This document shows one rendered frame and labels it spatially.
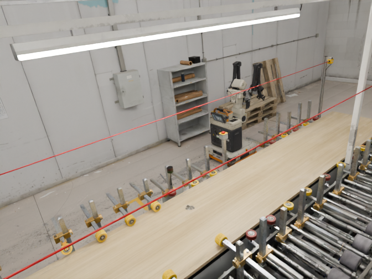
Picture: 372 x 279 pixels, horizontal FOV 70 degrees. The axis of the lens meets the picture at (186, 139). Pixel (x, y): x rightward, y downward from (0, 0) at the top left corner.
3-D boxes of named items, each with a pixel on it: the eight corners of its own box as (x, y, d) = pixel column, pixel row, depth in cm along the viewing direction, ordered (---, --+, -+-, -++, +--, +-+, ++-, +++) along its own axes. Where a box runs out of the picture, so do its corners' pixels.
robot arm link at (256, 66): (252, 62, 421) (257, 62, 413) (257, 62, 429) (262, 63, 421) (248, 91, 435) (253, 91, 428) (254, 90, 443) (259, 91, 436)
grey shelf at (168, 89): (167, 140, 578) (156, 69, 513) (199, 128, 624) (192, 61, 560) (179, 146, 545) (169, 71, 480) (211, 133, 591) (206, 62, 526)
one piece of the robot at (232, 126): (232, 159, 442) (231, 112, 407) (210, 149, 483) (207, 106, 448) (246, 152, 459) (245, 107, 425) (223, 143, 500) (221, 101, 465)
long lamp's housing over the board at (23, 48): (15, 60, 137) (9, 44, 133) (289, 17, 260) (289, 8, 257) (17, 61, 128) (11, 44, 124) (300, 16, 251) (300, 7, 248)
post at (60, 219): (74, 261, 224) (56, 217, 204) (78, 258, 225) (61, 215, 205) (75, 263, 221) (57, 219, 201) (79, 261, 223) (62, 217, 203)
